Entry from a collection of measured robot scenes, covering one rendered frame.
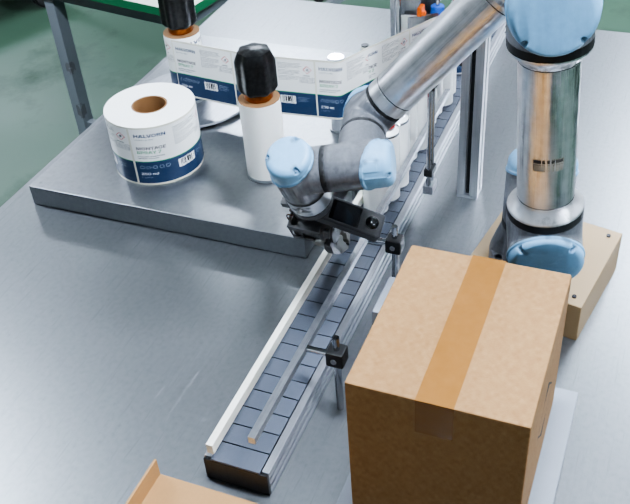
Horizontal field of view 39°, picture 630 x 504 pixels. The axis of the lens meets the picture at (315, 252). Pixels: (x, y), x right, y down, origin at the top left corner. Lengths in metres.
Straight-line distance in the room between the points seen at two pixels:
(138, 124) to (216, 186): 0.21
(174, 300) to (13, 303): 0.32
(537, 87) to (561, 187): 0.18
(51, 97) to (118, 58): 0.45
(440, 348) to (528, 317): 0.14
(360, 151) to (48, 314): 0.75
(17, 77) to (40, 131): 0.59
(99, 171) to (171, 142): 0.22
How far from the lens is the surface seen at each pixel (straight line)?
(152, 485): 1.46
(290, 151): 1.37
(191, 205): 1.92
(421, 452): 1.21
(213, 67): 2.16
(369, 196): 1.80
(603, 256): 1.71
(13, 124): 4.28
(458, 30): 1.37
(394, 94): 1.42
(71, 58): 3.63
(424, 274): 1.31
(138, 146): 1.96
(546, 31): 1.19
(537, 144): 1.31
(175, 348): 1.66
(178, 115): 1.95
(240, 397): 1.44
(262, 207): 1.88
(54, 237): 2.01
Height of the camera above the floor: 1.97
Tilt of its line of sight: 39 degrees down
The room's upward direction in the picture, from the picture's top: 5 degrees counter-clockwise
